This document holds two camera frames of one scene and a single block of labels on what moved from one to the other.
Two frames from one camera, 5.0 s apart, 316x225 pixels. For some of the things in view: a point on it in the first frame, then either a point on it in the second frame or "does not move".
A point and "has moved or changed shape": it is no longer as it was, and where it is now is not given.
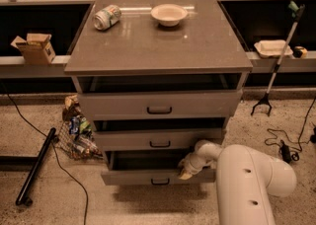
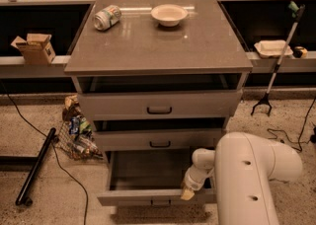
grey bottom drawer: x=148 y=167 has moved or changed shape
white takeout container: x=273 y=48 does not move
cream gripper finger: x=185 y=176 to x=187 y=194
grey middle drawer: x=154 y=139 does not move
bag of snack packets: x=77 y=138 does not move
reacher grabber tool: x=296 y=10 does not move
